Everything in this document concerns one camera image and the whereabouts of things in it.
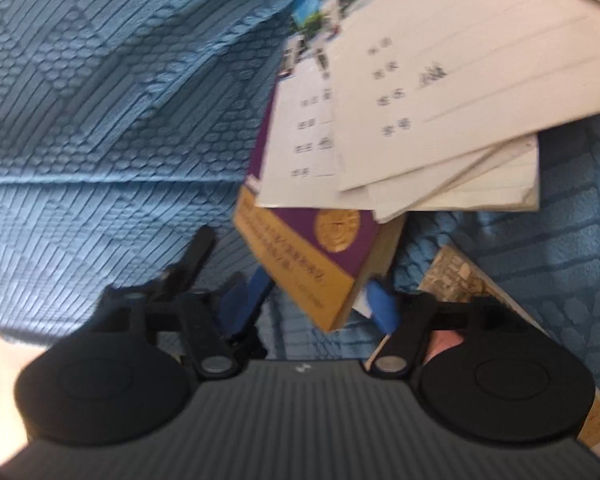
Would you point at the pile of white notebooks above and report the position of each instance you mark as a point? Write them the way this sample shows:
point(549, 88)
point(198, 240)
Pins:
point(480, 190)

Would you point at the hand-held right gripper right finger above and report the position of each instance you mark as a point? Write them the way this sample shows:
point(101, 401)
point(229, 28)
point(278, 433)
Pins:
point(384, 310)

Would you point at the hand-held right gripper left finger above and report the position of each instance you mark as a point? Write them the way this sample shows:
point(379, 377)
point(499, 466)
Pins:
point(236, 310)

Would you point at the blue textured blanket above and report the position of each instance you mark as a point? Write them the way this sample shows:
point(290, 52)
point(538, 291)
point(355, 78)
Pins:
point(105, 110)

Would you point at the tan and grey illustrated book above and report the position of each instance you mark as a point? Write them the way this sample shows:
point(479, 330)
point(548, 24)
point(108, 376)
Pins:
point(455, 270)

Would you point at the purple and gold book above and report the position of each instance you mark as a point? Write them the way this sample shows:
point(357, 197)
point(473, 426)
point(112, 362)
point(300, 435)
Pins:
point(300, 240)

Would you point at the white notebook with photo cover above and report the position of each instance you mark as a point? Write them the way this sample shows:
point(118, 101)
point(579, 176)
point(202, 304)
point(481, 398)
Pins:
point(300, 180)
point(480, 60)

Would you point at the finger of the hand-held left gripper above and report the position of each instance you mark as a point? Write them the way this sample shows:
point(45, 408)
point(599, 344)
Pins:
point(196, 255)
point(261, 292)

